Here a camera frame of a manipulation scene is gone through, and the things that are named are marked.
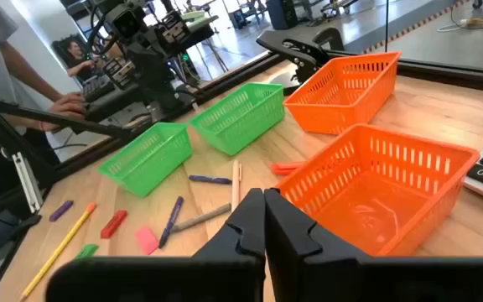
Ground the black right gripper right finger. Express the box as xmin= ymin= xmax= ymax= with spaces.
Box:
xmin=264 ymin=188 xmax=483 ymax=302

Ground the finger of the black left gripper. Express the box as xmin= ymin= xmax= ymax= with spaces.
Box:
xmin=157 ymin=10 xmax=192 ymax=45
xmin=102 ymin=58 xmax=138 ymax=89

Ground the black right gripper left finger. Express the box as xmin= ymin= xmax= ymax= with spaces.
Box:
xmin=44 ymin=187 xmax=267 ymax=302

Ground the grey crayon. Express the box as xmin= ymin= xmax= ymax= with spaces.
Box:
xmin=169 ymin=202 xmax=233 ymax=234

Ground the blue crayon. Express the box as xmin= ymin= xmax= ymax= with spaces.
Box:
xmin=158 ymin=195 xmax=185 ymax=249

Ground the purple crayon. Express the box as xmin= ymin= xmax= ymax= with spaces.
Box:
xmin=188 ymin=174 xmax=233 ymax=185

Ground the orange plastic basket bin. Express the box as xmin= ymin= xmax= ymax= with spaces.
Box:
xmin=283 ymin=51 xmax=403 ymax=136
xmin=274 ymin=123 xmax=481 ymax=258

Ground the pink eraser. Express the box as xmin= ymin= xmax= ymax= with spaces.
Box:
xmin=134 ymin=226 xmax=160 ymax=256

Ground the red eraser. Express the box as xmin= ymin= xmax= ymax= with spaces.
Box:
xmin=100 ymin=209 xmax=128 ymax=240

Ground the green eraser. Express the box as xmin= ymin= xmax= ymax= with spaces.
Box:
xmin=73 ymin=243 xmax=100 ymax=261

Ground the yellow pencil orange end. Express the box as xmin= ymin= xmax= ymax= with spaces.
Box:
xmin=18 ymin=201 xmax=98 ymax=302

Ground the black keyboard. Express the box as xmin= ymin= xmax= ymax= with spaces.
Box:
xmin=80 ymin=74 xmax=116 ymax=103

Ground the black side table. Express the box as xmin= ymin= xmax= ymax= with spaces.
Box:
xmin=84 ymin=14 xmax=221 ymax=125

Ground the black cabinet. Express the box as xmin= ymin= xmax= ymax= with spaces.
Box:
xmin=265 ymin=0 xmax=299 ymax=31

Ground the green plastic basket bin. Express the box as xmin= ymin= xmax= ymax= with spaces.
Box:
xmin=97 ymin=122 xmax=194 ymax=199
xmin=189 ymin=81 xmax=287 ymax=157

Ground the blue eraser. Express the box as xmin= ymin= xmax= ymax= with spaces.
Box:
xmin=49 ymin=200 xmax=75 ymax=223

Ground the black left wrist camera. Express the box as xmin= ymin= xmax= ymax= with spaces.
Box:
xmin=105 ymin=3 xmax=144 ymax=39

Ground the silver frame bracket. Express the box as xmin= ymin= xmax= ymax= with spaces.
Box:
xmin=11 ymin=151 xmax=44 ymax=214

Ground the black hanging cable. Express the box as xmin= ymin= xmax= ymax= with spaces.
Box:
xmin=384 ymin=0 xmax=390 ymax=54

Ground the white power strip cable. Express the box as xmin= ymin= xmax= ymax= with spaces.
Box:
xmin=436 ymin=0 xmax=483 ymax=34

